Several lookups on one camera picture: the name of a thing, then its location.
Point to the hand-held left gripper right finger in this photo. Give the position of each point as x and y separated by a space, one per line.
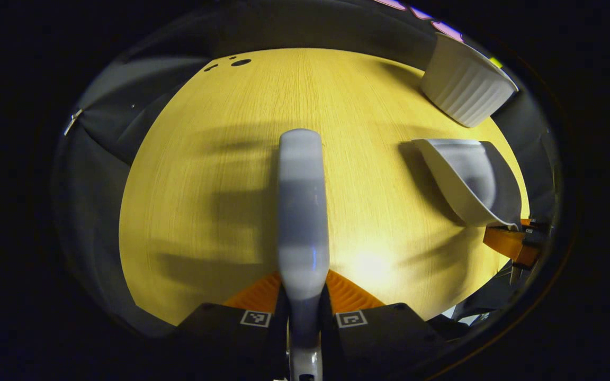
389 333

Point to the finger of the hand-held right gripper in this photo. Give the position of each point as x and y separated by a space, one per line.
511 246
535 226

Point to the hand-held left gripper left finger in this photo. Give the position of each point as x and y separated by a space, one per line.
215 333

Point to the grey dustpan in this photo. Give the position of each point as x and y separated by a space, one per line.
469 180

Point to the small grey broom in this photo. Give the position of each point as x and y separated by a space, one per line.
302 211

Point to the grey ribbed garbage bin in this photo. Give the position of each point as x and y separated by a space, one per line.
466 87

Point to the silver metal clip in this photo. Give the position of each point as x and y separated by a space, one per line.
72 121

